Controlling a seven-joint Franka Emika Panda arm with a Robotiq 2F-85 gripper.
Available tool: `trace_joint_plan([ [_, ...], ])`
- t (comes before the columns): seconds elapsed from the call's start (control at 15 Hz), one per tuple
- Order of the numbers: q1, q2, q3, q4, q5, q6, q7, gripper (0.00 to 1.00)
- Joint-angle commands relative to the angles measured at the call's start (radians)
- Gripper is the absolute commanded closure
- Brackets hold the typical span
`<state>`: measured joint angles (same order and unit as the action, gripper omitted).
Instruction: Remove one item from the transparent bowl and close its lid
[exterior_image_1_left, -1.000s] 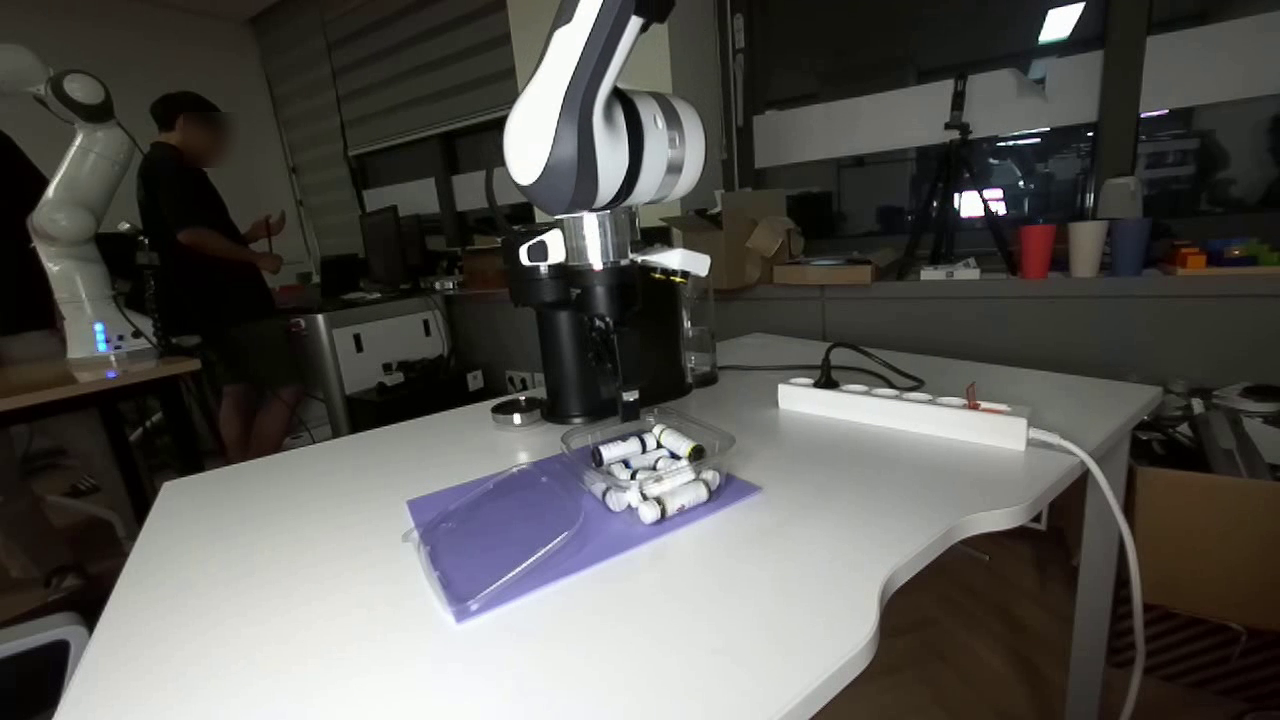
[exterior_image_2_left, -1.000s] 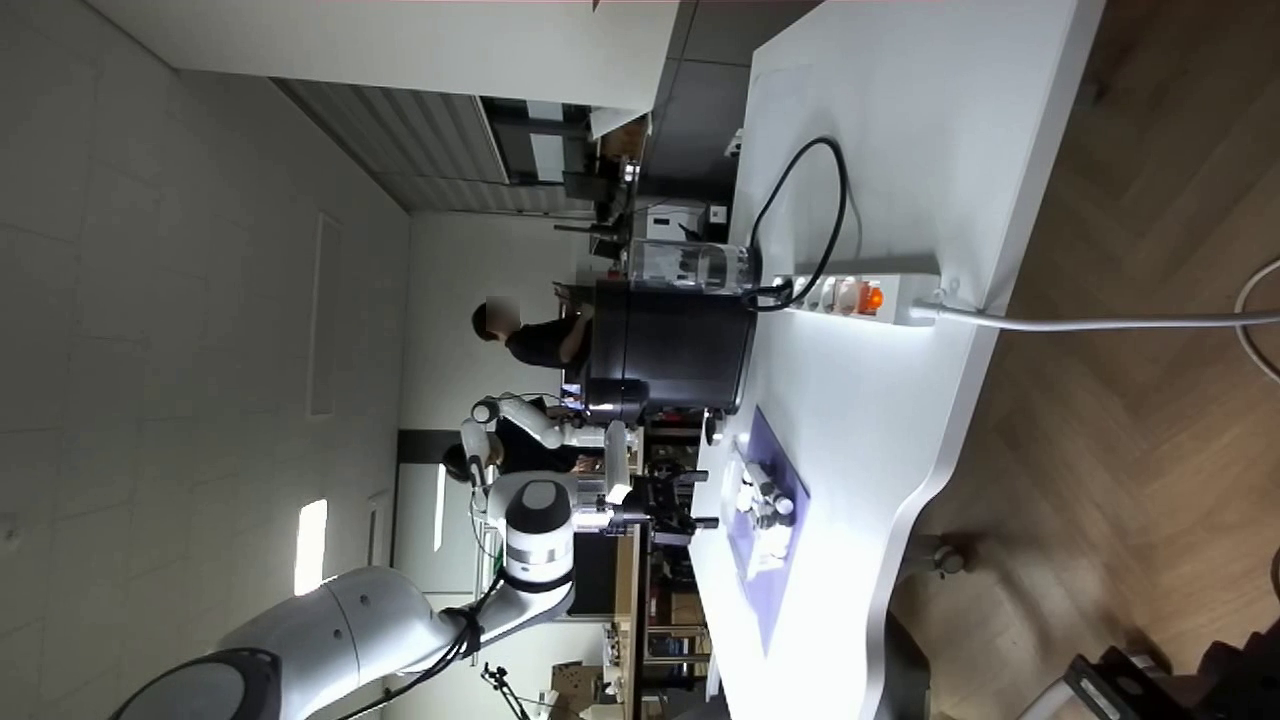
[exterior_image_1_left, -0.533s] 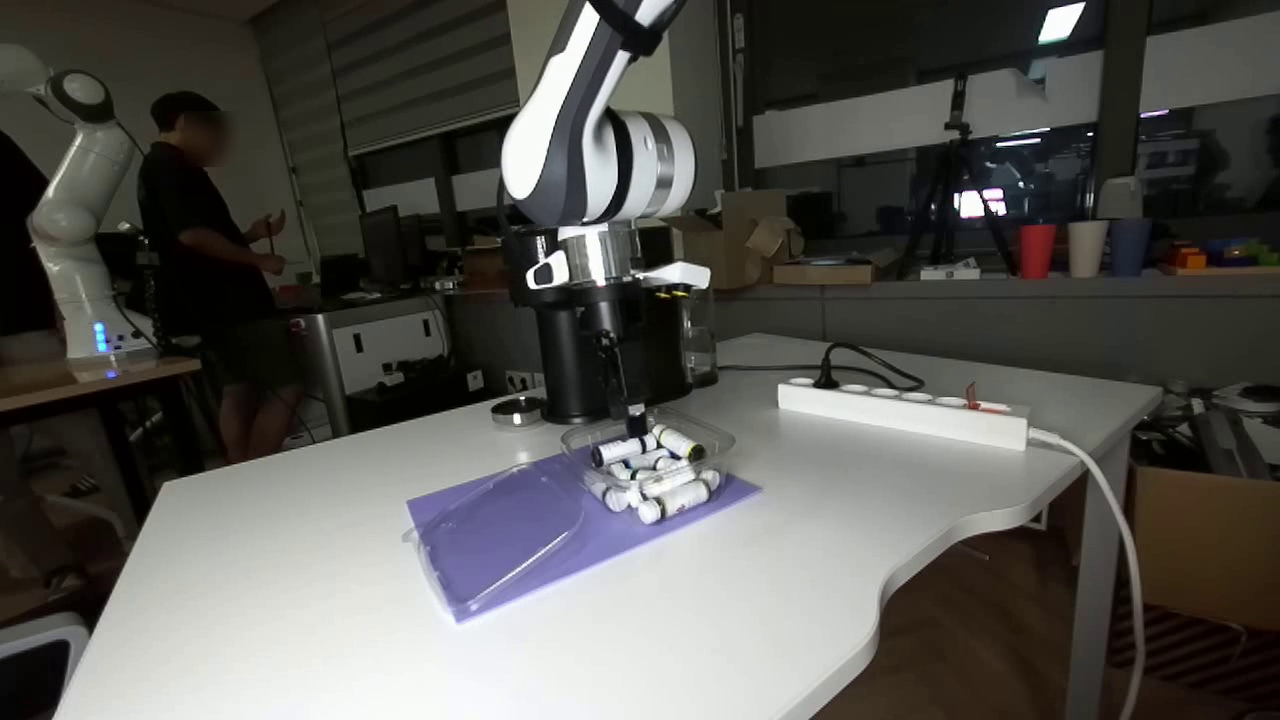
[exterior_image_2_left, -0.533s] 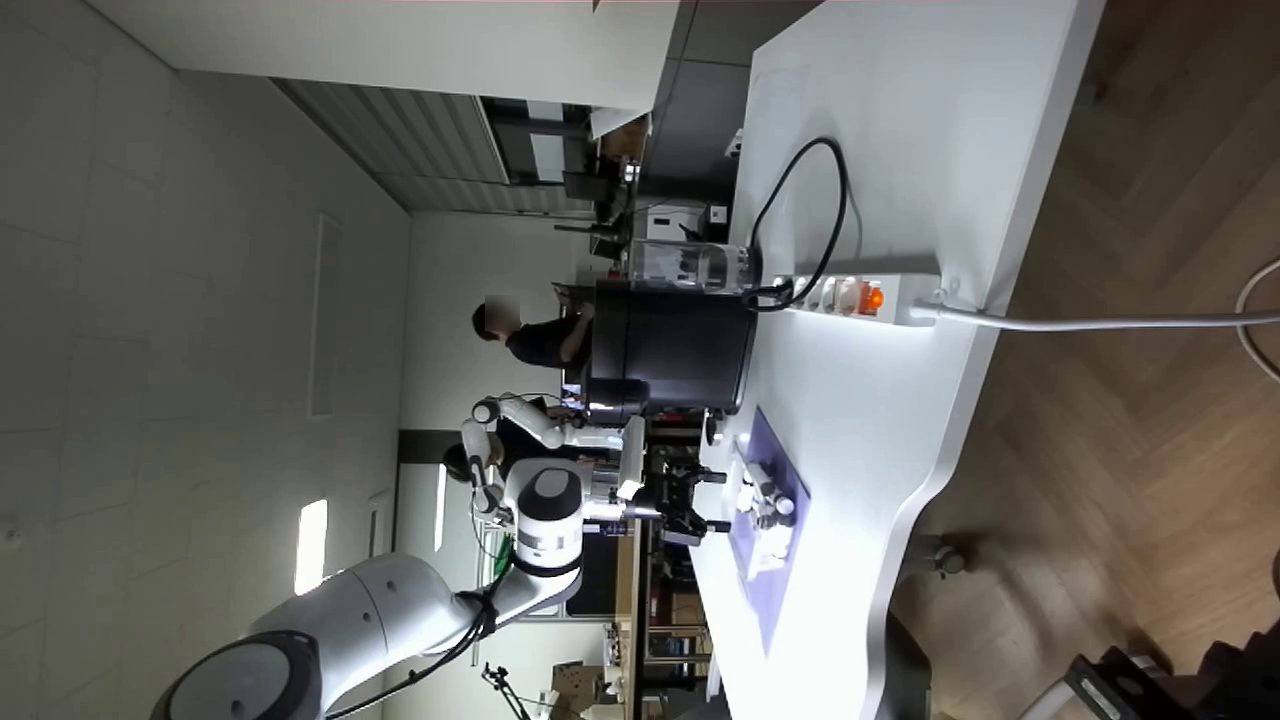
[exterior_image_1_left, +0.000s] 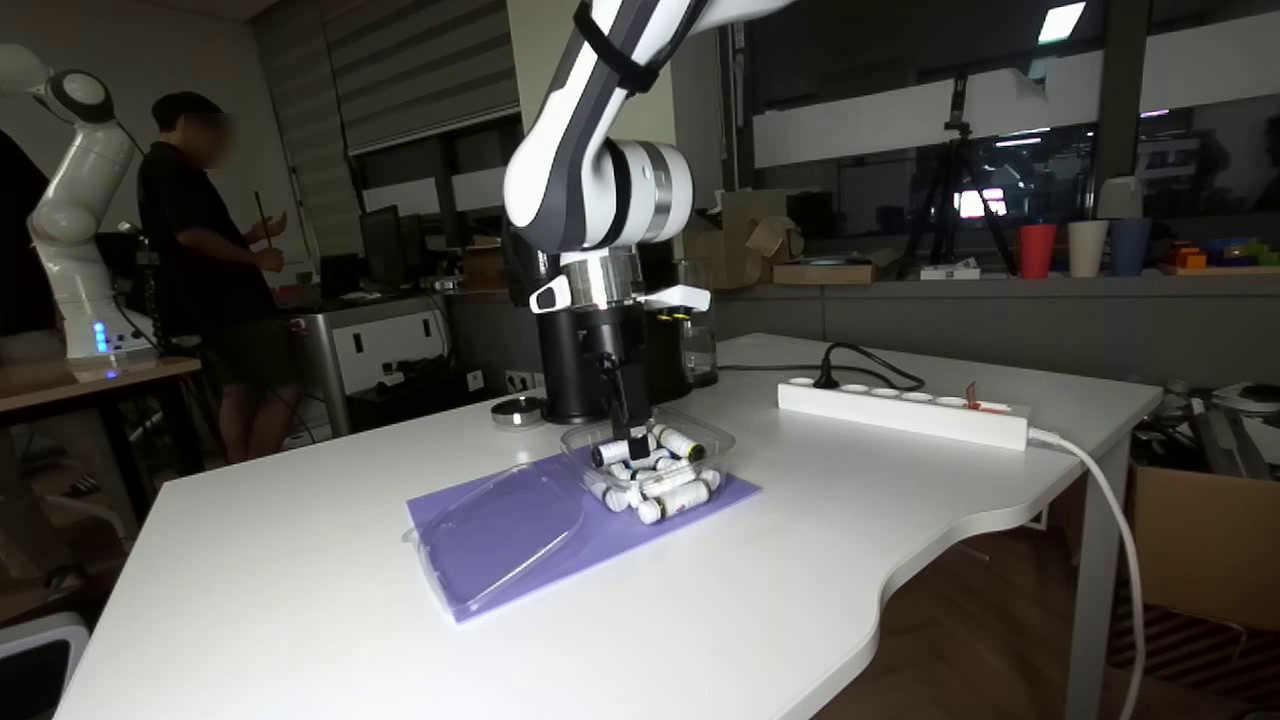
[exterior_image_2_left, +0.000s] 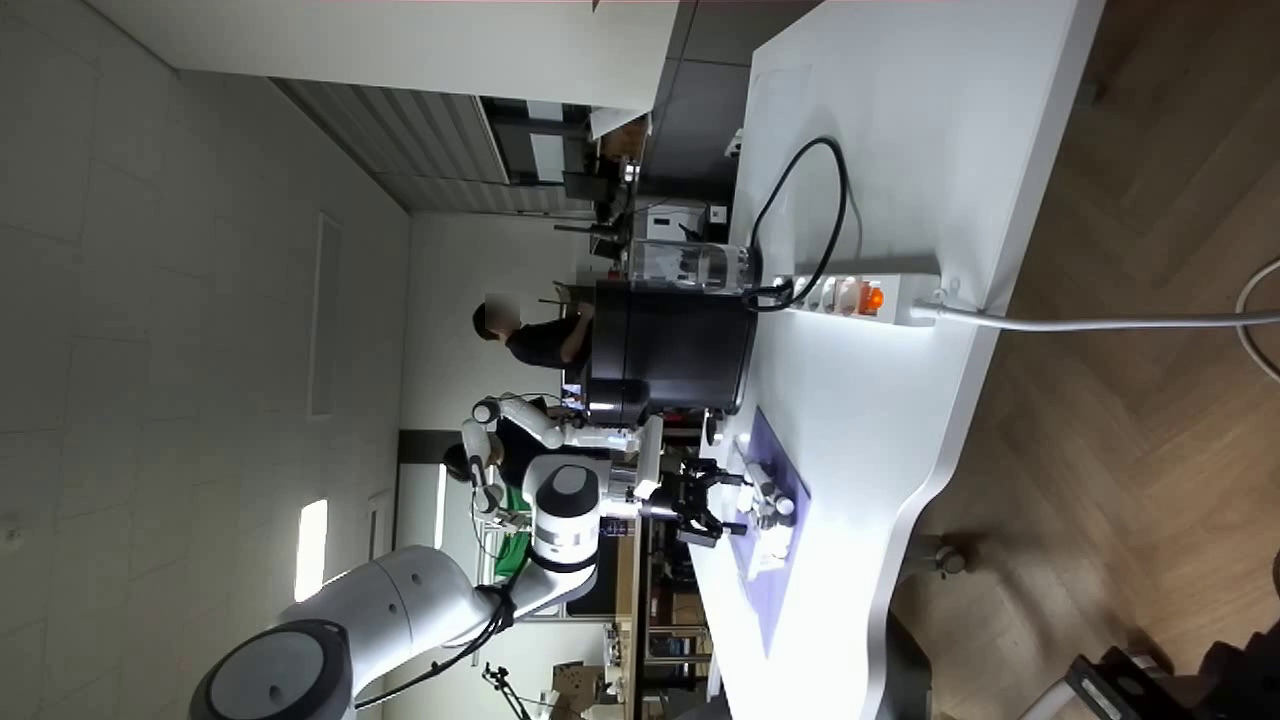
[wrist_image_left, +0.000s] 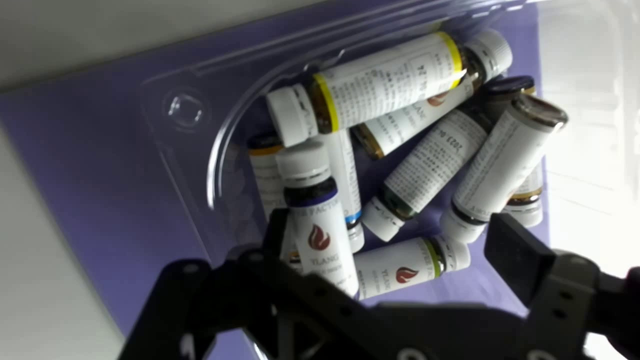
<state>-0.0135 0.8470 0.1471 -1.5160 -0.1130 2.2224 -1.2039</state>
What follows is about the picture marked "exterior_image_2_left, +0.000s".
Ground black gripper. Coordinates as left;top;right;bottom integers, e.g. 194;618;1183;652
658;451;759;549

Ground purple table mat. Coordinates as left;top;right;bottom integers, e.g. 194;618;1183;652
723;403;821;660

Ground black computer monitor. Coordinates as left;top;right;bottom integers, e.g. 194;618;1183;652
580;285;759;429

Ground green cloth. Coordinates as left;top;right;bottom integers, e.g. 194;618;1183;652
483;486;535;592

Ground standing person in black shirt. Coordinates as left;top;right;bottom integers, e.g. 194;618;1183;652
469;294;598;371

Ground white power strip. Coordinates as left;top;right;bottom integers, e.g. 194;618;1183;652
788;252;945;328

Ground silver coffee machine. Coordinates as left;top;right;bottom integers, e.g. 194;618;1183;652
623;198;740;294

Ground black office chair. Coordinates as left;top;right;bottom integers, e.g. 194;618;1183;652
1020;635;1280;720

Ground black power cable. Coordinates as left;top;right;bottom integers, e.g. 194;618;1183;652
742;134;857;319

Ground white power cable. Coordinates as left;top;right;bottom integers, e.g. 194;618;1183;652
909;256;1280;394

